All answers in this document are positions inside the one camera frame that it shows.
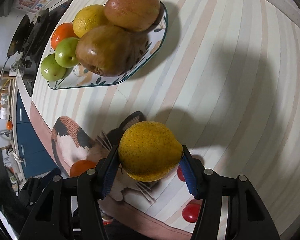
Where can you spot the small orange tangerine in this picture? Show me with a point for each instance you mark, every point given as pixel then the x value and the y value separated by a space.
pixel 81 166
pixel 63 31

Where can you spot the yellow pear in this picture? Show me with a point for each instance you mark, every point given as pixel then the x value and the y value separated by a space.
pixel 148 150

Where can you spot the black gas stove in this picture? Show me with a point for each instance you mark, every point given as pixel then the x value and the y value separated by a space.
pixel 30 40

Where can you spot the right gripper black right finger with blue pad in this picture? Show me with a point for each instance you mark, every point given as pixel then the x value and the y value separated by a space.
pixel 247 217

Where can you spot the red cherry tomato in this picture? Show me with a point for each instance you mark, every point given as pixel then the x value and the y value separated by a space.
pixel 191 212
pixel 180 174

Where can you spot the red-brown apple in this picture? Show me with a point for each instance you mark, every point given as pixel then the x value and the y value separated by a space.
pixel 133 15

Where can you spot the floral rabbit ceramic plate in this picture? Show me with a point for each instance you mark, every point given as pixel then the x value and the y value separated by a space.
pixel 146 45

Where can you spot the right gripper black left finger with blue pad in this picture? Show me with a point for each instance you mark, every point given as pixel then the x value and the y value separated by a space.
pixel 69 209

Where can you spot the striped cat tablecloth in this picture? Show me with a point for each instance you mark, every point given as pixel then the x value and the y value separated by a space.
pixel 226 81

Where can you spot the yellow orange fruit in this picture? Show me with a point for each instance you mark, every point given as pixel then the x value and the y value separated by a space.
pixel 89 18

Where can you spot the dark red apple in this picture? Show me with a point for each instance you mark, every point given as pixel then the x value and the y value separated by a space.
pixel 106 50

